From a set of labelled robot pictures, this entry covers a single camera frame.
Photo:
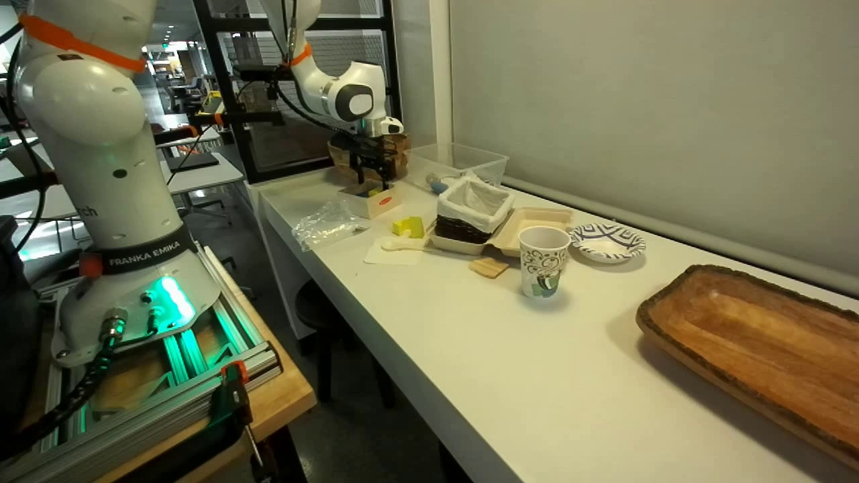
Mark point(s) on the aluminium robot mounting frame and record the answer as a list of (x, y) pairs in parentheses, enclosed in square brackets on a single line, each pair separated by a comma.
[(193, 357)]

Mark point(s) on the yellow arch block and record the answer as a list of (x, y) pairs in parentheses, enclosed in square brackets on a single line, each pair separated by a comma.
[(401, 226)]

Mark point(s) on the patterned paper cup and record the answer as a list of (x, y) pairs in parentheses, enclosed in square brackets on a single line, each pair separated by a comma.
[(544, 257)]

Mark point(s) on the black-white patterned plate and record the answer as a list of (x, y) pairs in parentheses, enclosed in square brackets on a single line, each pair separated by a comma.
[(609, 241)]

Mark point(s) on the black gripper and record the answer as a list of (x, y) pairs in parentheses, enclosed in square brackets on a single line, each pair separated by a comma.
[(370, 149)]

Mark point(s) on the clear plastic bin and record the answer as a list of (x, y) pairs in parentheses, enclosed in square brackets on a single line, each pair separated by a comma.
[(466, 162)]

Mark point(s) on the orange-black clamp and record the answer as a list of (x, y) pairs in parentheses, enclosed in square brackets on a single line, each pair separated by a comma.
[(234, 404)]

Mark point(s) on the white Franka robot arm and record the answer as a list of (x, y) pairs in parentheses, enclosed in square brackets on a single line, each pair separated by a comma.
[(97, 135)]

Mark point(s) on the black metal shelf rack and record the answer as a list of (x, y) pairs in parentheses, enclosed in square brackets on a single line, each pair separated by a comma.
[(234, 90)]

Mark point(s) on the wooden mounting board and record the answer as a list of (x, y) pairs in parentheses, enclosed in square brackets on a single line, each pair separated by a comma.
[(283, 393)]

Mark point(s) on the small flat wooden piece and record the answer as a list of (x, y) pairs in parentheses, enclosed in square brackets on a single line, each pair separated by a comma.
[(489, 267)]

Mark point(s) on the large wooden tray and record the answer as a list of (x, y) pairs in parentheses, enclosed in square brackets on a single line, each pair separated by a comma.
[(762, 350)]

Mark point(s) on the clear plastic bag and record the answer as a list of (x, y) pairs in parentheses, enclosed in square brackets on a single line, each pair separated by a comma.
[(325, 220)]

